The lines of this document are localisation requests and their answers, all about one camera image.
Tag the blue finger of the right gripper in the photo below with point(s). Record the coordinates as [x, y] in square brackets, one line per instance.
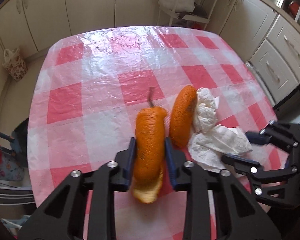
[239, 163]
[256, 138]

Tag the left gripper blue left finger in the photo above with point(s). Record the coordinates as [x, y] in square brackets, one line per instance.
[127, 168]

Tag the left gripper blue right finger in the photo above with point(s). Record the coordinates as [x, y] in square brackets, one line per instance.
[171, 163]

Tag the white paper napkin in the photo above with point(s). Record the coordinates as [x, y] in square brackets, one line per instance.
[206, 149]

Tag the orange peel long piece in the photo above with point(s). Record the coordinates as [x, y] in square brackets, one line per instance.
[182, 116]

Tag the small white tissue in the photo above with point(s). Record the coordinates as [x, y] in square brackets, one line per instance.
[205, 112]

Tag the pink checkered plastic tablecloth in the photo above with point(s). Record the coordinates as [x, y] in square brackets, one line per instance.
[91, 87]

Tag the floral bag on floor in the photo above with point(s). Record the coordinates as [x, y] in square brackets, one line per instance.
[14, 64]

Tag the white tiered storage rack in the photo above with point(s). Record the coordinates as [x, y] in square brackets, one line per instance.
[195, 11]

